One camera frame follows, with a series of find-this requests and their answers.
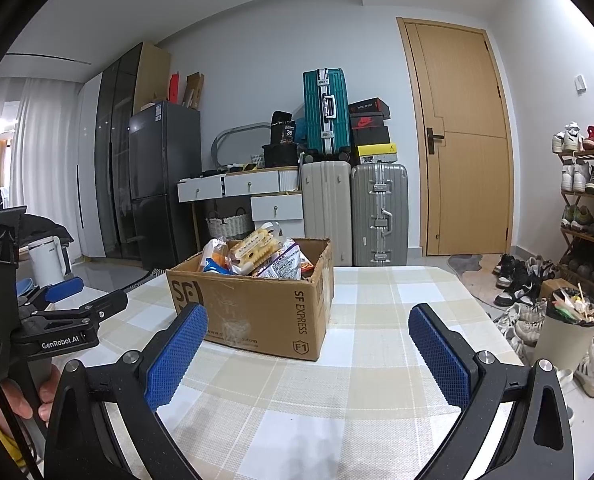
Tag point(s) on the black storage box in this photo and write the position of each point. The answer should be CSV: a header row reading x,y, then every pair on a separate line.
x,y
280,156

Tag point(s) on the white electric kettle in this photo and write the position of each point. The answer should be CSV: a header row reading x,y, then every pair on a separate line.
x,y
47,260

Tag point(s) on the dark cloth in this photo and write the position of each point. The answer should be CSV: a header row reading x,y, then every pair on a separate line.
x,y
52,230

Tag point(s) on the orange biscuit packet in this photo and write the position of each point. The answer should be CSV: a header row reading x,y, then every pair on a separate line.
x,y
220,255

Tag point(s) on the white sheer curtain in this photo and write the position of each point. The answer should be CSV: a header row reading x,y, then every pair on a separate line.
x,y
42,160

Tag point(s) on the brown flat cardboard box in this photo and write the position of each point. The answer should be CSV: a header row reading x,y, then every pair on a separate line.
x,y
194,91

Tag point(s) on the silver purple snack packet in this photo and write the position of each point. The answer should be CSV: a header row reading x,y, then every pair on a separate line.
x,y
283,262

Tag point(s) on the beige suitcase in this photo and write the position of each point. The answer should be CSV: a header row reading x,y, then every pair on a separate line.
x,y
327,210

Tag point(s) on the wooden door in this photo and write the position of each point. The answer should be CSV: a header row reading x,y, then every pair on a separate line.
x,y
457,160

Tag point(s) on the grey door mat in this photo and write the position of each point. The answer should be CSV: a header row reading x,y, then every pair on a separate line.
x,y
464,262

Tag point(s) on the white three drawer cabinet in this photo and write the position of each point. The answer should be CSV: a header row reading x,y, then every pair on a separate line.
x,y
277,207

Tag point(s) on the white marble side table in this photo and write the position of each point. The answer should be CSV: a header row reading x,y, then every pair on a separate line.
x,y
104,290

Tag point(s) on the pile of dark shoes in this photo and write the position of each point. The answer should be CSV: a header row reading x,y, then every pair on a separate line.
x,y
514,280

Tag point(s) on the grey refrigerator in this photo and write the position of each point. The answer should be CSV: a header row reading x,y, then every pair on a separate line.
x,y
162,170

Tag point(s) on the teal suitcase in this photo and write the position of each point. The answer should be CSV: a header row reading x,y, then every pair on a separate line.
x,y
327,110

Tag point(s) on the small brown cardboard box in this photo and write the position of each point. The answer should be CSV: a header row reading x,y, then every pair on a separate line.
x,y
554,287

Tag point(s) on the patterned grey rug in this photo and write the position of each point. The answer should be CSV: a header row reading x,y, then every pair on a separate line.
x,y
147,277

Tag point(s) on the wooden shoe rack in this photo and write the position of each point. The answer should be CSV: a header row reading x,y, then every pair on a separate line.
x,y
592,151

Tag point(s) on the woven laundry basket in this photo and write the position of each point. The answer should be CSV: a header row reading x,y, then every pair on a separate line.
x,y
232,225

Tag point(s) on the shoe rack with shoes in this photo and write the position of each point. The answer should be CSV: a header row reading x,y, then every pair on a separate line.
x,y
572,137

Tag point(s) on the white trash bin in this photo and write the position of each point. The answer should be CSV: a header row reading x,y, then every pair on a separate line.
x,y
559,345

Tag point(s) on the beige cracker packet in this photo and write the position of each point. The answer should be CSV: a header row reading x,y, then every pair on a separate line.
x,y
257,250

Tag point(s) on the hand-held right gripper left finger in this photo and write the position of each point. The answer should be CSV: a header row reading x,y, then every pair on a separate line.
x,y
177,355

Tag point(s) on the large black shoe box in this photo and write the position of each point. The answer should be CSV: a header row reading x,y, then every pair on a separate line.
x,y
371,136

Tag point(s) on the small red snack packet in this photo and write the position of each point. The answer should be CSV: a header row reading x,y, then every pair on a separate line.
x,y
308,266

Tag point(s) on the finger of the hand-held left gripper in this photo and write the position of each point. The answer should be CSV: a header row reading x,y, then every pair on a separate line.
x,y
92,310
64,289

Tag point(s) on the blue bowl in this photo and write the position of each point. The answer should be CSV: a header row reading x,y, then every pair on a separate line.
x,y
27,287

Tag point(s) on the white wooden desk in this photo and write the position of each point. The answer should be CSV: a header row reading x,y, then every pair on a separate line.
x,y
247,185

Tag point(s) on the silver suitcase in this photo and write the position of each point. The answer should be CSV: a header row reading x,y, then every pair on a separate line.
x,y
379,210

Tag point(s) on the red flat box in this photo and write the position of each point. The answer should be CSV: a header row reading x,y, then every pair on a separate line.
x,y
174,89

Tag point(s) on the black printed bag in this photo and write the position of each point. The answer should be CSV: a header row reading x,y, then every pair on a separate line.
x,y
283,127

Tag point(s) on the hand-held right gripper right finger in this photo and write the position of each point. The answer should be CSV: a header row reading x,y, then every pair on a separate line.
x,y
439,355

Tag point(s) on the blue cookie packet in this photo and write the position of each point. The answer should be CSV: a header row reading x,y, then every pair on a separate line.
x,y
208,266

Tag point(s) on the thin black shoe box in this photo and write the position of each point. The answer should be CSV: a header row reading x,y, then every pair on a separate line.
x,y
369,105

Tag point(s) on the person's left hand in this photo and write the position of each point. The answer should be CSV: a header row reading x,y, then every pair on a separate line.
x,y
17,397

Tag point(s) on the white mesh basket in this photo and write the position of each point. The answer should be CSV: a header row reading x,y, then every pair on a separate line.
x,y
258,161

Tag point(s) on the dark glass door cabinet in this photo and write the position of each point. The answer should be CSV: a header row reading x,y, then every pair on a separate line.
x,y
117,160

